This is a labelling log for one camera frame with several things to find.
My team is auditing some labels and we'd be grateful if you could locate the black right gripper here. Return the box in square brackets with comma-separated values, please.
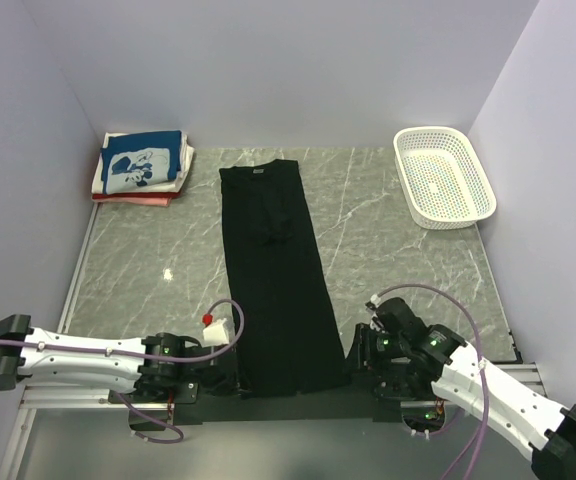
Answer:
[340, 322, 408, 377]

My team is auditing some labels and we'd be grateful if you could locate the black t shirt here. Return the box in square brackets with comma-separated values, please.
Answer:
[219, 159, 349, 397]

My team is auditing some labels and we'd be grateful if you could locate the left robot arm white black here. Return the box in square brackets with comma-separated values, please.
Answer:
[0, 314, 239, 402]

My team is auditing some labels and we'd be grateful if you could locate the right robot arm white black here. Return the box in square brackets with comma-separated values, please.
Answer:
[347, 296, 576, 479]

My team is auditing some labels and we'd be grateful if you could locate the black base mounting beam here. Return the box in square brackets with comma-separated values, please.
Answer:
[107, 363, 464, 426]

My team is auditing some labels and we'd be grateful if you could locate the white perforated plastic basket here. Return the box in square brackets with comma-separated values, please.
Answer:
[393, 126, 497, 230]

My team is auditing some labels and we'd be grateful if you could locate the pink folded shirt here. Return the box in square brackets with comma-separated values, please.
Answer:
[107, 192, 177, 209]

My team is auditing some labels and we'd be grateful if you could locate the red folded shirt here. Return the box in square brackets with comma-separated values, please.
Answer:
[91, 193, 135, 203]

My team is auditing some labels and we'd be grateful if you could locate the blue cartoon print folded shirt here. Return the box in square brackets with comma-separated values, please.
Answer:
[97, 130, 187, 195]

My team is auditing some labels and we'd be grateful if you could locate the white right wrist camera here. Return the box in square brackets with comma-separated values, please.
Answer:
[365, 294, 382, 322]

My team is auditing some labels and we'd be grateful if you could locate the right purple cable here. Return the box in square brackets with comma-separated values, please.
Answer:
[372, 282, 494, 480]

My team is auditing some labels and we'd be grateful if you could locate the aluminium front frame rail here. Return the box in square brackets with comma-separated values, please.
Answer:
[19, 363, 547, 410]

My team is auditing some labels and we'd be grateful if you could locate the aluminium table edge rail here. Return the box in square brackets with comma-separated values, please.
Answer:
[57, 203, 99, 334]

